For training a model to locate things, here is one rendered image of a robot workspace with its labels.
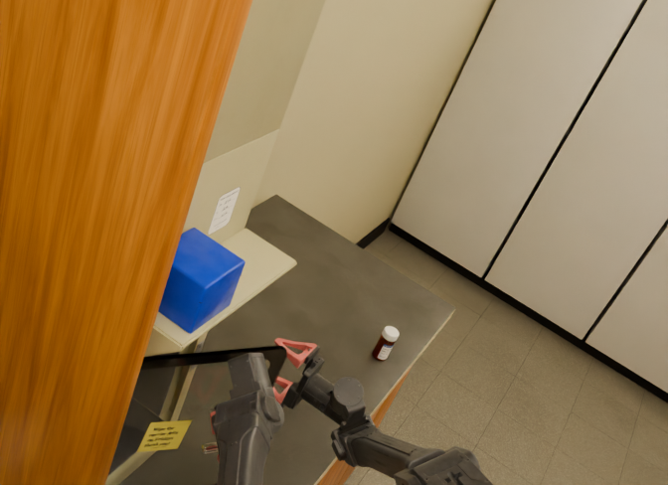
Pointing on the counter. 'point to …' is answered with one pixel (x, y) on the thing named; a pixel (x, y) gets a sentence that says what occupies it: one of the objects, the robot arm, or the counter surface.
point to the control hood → (275, 259)
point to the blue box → (200, 280)
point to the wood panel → (95, 199)
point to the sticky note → (164, 435)
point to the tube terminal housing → (238, 167)
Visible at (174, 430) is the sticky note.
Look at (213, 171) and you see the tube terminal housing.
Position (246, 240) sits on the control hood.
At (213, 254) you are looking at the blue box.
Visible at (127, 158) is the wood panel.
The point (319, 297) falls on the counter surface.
